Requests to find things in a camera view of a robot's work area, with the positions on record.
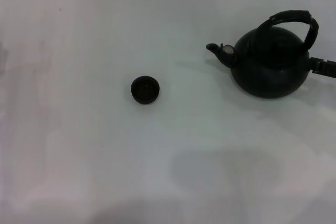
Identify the small black teacup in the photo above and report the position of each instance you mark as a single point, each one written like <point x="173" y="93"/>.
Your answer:
<point x="145" y="90"/>

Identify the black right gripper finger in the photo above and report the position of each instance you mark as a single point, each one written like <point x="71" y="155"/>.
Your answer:
<point x="328" y="68"/>

